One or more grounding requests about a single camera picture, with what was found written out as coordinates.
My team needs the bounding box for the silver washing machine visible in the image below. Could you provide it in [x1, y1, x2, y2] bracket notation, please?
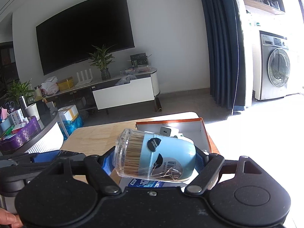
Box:
[258, 31, 291, 100]

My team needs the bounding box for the bamboo plant in glass vase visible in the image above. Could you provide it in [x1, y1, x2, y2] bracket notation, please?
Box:
[89, 45, 115, 80]

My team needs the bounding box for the dark blue curtain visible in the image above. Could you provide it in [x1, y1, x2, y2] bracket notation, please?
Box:
[201, 0, 246, 113]

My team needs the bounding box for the round grey side table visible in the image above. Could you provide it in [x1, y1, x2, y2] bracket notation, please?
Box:
[1, 100, 64, 155]

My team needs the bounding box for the yellow box on cabinet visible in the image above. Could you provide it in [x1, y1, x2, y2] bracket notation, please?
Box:
[57, 77, 74, 91]

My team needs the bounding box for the dark framed picture box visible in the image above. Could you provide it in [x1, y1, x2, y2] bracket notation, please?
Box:
[130, 53, 149, 67]

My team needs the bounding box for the person's left hand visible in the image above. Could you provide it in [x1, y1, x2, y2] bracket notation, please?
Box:
[0, 208, 23, 228]

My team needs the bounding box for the white router with antennas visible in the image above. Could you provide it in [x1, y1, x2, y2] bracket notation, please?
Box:
[75, 68, 93, 87]

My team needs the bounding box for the white TV cabinet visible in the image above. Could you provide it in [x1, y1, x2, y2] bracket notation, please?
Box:
[46, 68, 160, 111]

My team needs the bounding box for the grey cloth on cabinet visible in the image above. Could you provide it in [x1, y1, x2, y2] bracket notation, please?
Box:
[115, 74, 137, 86]

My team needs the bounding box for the green plant on side table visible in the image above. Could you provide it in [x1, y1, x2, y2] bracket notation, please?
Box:
[6, 79, 35, 104]

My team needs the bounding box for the blue plastic bag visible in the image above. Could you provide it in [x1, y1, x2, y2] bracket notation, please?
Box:
[63, 115, 83, 135]

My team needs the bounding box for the white paper cup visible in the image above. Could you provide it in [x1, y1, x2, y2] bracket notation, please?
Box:
[25, 103, 40, 120]

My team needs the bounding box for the dark blue printed box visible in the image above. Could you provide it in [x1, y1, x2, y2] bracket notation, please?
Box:
[127, 179, 164, 188]

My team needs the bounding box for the light blue toothpick jar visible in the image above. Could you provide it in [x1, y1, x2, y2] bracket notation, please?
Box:
[113, 129, 196, 182]

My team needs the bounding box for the white yellow cardboard box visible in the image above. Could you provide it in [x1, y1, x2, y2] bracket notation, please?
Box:
[58, 104, 79, 121]

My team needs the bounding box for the wooden coffee table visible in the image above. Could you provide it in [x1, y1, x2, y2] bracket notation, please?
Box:
[60, 111, 221, 186]

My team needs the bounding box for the purple storage basket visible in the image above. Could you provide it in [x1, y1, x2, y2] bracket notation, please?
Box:
[1, 116, 41, 152]

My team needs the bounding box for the black wall television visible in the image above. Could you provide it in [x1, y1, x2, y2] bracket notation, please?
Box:
[36, 0, 135, 75]

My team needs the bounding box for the white power adapter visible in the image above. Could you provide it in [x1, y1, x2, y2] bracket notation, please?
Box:
[160, 126, 179, 137]

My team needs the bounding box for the white plastic bag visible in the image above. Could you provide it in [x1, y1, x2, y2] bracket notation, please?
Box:
[41, 76, 59, 95]

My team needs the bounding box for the black rolled mat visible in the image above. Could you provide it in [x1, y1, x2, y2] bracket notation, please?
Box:
[154, 97, 162, 112]

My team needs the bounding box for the orange white cardboard tray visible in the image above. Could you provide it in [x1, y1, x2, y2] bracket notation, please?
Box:
[119, 118, 219, 189]

